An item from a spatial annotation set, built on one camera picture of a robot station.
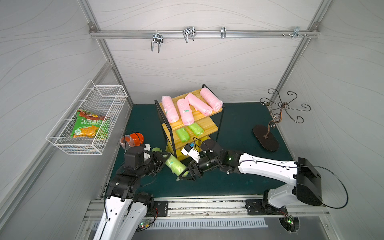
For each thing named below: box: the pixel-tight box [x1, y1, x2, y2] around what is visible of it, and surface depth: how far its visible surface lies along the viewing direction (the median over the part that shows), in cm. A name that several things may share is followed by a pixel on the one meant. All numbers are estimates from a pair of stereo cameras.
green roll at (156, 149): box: [151, 147, 162, 152], surface depth 92 cm
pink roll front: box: [200, 87, 224, 112], surface depth 73 cm
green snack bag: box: [70, 109, 109, 140], surface depth 63 cm
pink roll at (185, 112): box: [177, 98, 195, 126], surface depth 67 cm
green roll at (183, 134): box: [176, 127, 190, 143], surface depth 81 cm
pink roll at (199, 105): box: [186, 93, 213, 116], surface depth 72 cm
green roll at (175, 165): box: [165, 154, 187, 177], surface depth 67 cm
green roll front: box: [188, 122, 205, 137], surface depth 83 cm
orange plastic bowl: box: [129, 132, 144, 147], surface depth 97 cm
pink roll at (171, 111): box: [161, 96, 179, 123], surface depth 68 cm
